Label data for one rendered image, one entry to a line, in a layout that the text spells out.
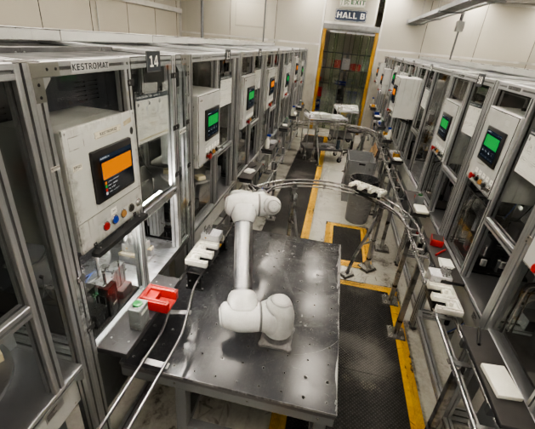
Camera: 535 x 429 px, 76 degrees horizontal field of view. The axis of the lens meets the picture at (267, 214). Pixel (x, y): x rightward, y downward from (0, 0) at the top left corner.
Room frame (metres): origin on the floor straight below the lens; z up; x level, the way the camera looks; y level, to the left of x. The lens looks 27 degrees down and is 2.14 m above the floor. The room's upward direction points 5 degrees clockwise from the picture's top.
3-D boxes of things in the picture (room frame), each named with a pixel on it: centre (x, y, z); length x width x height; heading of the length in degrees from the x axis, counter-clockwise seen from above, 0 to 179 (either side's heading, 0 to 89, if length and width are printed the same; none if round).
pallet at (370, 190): (3.31, -1.00, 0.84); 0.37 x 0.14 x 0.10; 49
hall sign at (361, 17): (9.66, -1.57, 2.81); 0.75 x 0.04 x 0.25; 81
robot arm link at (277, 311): (1.39, -0.11, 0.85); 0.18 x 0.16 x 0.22; 98
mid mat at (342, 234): (3.64, -1.00, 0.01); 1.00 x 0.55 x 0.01; 171
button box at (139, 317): (1.18, 0.55, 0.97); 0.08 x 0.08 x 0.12; 81
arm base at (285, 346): (1.41, -0.12, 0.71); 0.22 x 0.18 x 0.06; 171
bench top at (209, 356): (1.80, 0.01, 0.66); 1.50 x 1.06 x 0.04; 171
